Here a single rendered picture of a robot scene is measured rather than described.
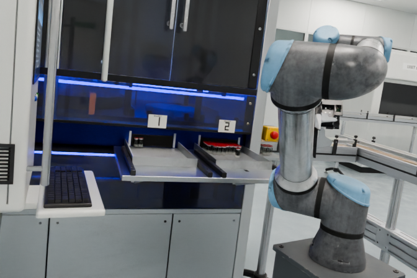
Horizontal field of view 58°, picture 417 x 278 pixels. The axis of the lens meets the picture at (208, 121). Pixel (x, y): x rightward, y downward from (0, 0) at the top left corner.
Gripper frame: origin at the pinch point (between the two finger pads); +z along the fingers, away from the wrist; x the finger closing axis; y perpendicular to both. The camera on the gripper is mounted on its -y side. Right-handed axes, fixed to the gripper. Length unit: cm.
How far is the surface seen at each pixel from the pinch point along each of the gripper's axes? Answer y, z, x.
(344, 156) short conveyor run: 23, -61, 105
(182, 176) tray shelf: -44, 2, 27
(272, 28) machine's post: -20, -83, 30
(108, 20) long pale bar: -82, -49, -1
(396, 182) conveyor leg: 49, -44, 99
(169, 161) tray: -53, -7, 33
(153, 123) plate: -68, -29, 41
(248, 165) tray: -24, -17, 48
